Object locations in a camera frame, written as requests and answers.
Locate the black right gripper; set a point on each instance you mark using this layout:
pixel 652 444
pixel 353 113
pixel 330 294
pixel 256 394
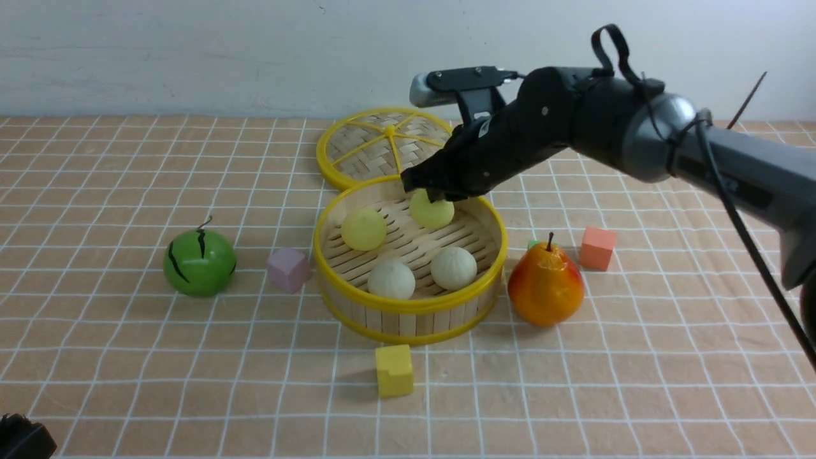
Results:
pixel 533 126

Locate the yellow bun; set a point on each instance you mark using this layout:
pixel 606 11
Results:
pixel 364 230
pixel 432 215

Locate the white bun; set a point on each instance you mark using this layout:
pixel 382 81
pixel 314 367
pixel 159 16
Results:
pixel 392 279
pixel 453 268

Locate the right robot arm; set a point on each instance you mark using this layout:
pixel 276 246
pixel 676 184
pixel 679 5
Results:
pixel 650 138

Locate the bamboo steamer lid yellow rim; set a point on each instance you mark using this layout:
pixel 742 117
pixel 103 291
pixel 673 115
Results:
pixel 378 142

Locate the bamboo steamer tray yellow rim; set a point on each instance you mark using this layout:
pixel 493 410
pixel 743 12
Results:
pixel 432 314

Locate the salmon pink cube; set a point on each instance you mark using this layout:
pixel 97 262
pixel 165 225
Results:
pixel 597 248

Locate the orange red toy pear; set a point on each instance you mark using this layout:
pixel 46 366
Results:
pixel 545 287

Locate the pink purple cube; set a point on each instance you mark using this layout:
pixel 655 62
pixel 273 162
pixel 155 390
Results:
pixel 289 269

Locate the yellow cube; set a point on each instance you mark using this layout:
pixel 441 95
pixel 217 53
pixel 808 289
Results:
pixel 394 371

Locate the green toy watermelon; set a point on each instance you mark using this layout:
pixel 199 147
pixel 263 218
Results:
pixel 200 262

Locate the checkered beige tablecloth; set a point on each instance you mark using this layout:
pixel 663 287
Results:
pixel 678 351

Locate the black object bottom left corner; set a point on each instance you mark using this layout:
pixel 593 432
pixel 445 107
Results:
pixel 22 438

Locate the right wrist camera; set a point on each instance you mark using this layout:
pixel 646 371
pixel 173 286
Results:
pixel 474 90

